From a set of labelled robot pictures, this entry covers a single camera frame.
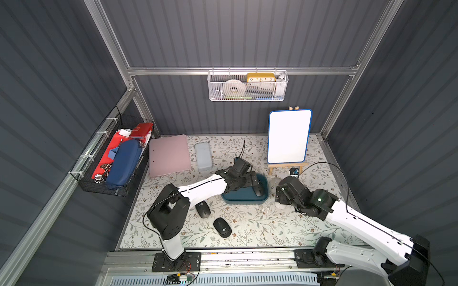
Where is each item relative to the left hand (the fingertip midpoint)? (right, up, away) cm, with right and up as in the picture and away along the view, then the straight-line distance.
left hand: (253, 181), depth 87 cm
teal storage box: (-3, -8, +7) cm, 11 cm away
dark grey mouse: (+4, -5, +6) cm, 9 cm away
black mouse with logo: (-15, -21, -5) cm, 26 cm away
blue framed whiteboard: (+18, +24, +1) cm, 30 cm away
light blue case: (-28, +12, +22) cm, 37 cm away
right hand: (+14, -2, -9) cm, 17 cm away
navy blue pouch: (-52, +13, -17) cm, 56 cm away
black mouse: (-25, -14, +1) cm, 29 cm away
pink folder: (-49, +13, +21) cm, 55 cm away
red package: (-52, +24, -7) cm, 58 cm away
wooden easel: (+26, +8, +8) cm, 28 cm away
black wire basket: (-62, +9, -26) cm, 67 cm away
